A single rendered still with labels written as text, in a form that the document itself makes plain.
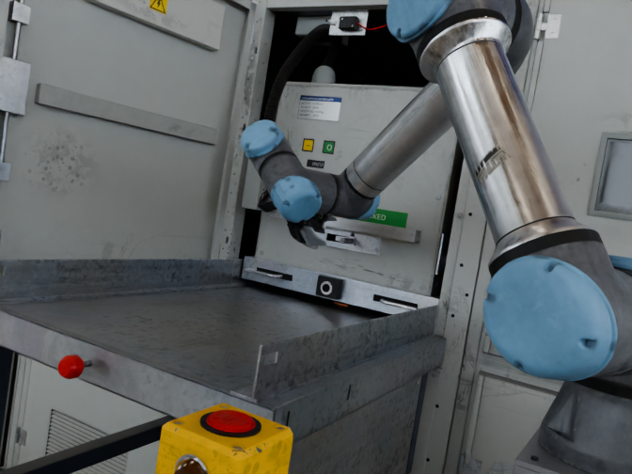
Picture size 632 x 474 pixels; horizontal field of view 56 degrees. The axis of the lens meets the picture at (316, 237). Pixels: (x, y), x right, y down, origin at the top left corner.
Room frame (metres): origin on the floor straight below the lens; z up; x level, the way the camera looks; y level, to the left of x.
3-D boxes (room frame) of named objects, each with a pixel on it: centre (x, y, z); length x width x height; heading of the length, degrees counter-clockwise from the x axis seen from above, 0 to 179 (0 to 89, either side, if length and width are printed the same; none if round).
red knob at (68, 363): (0.81, 0.30, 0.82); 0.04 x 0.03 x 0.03; 151
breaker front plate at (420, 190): (1.46, -0.06, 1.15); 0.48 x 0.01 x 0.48; 61
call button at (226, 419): (0.48, 0.04, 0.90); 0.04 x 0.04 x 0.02
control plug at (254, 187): (1.50, 0.16, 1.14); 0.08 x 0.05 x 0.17; 151
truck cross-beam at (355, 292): (1.47, -0.07, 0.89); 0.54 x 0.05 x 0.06; 61
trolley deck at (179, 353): (1.12, 0.12, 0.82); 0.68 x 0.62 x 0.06; 151
